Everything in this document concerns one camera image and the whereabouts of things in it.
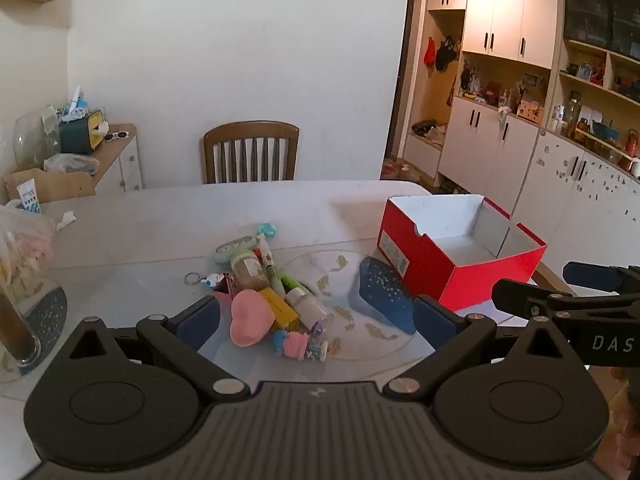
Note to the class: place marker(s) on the brown wooden chair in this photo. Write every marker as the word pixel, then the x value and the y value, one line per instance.
pixel 250 130

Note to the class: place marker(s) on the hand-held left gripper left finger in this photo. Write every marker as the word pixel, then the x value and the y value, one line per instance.
pixel 200 321

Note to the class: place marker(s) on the red hat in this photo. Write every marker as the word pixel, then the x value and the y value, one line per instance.
pixel 429 52

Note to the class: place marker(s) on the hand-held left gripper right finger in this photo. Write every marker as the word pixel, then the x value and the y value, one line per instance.
pixel 435 322

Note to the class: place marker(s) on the dark wooden door frame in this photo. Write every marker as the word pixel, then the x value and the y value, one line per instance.
pixel 402 75

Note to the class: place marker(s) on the small white bottle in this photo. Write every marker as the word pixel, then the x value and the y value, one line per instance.
pixel 307 307

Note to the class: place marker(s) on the green tube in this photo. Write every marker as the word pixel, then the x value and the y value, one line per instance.
pixel 290 282

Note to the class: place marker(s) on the black bag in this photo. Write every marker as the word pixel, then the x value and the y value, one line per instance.
pixel 425 127

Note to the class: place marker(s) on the white side cabinet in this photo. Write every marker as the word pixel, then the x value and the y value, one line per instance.
pixel 125 170

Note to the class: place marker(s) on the small colourful toy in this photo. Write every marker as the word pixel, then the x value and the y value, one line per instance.
pixel 318 350

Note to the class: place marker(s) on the red cardboard box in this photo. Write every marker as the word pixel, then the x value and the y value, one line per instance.
pixel 425 270

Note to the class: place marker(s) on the grey-green correction tape dispenser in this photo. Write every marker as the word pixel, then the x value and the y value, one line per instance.
pixel 232 249

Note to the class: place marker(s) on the small teal round case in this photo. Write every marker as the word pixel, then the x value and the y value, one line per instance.
pixel 268 230

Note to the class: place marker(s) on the plastic bag of snacks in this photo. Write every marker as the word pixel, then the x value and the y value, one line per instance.
pixel 20 250

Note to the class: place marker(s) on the large white cabinet wall unit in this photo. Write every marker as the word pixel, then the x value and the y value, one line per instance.
pixel 500 160

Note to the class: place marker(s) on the round blue speckled coaster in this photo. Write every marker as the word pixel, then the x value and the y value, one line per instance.
pixel 50 315

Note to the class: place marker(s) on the glass jar with pale lid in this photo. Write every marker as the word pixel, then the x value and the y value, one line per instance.
pixel 248 271

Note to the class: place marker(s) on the large clear glass bowl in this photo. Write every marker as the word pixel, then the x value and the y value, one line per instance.
pixel 30 135

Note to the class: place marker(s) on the white hanging cloth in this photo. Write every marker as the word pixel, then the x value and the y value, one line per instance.
pixel 502 112

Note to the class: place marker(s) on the clear plastic bag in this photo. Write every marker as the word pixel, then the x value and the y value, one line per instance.
pixel 70 163

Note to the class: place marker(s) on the red kettle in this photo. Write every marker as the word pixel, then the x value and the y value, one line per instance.
pixel 632 142

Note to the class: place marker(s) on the picture frame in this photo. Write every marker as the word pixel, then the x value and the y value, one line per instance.
pixel 532 80

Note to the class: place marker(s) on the brown cardboard box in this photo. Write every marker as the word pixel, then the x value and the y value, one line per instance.
pixel 60 187

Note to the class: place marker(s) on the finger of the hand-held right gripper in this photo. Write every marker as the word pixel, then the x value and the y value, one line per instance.
pixel 595 276
pixel 520 299

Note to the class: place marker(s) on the red slippers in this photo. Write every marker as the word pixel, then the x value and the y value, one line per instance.
pixel 391 164

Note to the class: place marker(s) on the tall glass cup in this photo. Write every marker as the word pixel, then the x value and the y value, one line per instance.
pixel 17 335

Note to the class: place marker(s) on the crumpled white tissue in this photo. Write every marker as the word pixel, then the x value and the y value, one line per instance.
pixel 65 221

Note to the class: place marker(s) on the teal and yellow tissue box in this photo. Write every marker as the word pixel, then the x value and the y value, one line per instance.
pixel 75 135

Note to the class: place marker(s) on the small yellow box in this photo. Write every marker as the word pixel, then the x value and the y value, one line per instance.
pixel 283 312

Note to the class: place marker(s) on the white tube with blue label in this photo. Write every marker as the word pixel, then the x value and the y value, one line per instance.
pixel 30 199

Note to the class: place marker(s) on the white sunglasses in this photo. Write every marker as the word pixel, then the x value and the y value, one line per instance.
pixel 116 135

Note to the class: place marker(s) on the pink and blue toy figure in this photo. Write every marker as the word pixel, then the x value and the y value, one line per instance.
pixel 295 344

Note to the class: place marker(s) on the blue bowl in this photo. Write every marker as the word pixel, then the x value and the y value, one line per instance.
pixel 607 132

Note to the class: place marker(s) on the dark pink binder clip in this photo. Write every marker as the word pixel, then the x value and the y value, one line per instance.
pixel 225 294

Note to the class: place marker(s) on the tall glass storage jar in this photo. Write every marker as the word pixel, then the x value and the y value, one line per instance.
pixel 575 110

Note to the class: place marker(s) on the pink heart-shaped case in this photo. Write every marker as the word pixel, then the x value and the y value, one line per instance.
pixel 250 317

